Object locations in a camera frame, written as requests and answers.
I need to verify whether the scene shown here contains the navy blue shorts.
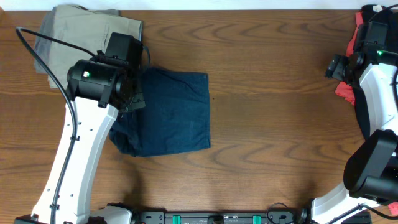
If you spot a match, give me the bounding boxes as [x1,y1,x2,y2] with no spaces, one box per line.
[109,67,211,157]

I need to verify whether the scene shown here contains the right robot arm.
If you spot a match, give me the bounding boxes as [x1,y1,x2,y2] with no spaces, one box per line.
[297,21,397,223]

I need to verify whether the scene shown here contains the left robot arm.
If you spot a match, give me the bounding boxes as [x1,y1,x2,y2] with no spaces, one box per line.
[14,27,144,223]

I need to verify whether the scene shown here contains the red garment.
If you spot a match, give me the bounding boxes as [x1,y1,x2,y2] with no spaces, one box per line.
[335,11,397,215]

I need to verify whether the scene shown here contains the black garment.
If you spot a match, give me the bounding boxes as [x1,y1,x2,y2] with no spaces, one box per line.
[351,4,397,139]

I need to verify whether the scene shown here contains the folded khaki shorts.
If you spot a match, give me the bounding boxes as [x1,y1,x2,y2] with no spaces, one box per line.
[47,4,143,90]

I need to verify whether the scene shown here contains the folded grey garment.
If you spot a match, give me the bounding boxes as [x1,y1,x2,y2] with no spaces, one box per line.
[33,3,121,75]

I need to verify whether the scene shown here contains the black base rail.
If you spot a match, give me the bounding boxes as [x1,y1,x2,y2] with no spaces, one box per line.
[131,208,308,224]

